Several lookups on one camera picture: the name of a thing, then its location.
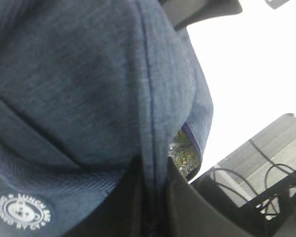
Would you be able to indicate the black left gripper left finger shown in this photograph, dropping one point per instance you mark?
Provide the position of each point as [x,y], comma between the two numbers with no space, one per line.
[124,213]

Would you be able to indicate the navy blue lunch bag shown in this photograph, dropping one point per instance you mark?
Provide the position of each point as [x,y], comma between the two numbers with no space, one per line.
[85,87]

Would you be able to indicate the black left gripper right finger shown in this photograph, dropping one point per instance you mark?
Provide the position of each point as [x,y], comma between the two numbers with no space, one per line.
[188,214]

